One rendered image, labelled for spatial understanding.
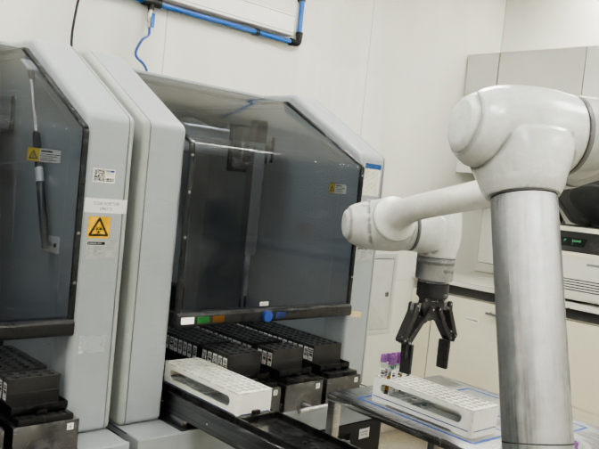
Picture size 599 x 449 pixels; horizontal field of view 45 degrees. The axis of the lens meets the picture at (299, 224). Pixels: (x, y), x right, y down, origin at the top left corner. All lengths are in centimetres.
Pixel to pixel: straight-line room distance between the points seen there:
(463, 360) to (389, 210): 254
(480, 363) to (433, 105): 145
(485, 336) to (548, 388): 287
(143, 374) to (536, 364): 97
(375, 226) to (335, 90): 209
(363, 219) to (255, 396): 46
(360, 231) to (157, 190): 47
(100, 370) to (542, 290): 100
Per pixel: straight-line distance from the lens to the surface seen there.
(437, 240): 167
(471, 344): 400
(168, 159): 169
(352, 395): 185
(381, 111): 388
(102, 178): 161
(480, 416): 167
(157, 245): 170
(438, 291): 171
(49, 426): 157
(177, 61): 305
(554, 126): 115
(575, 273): 370
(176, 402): 177
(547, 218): 112
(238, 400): 161
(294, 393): 194
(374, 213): 159
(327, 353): 211
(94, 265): 163
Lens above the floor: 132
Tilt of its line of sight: 3 degrees down
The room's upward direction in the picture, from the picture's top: 6 degrees clockwise
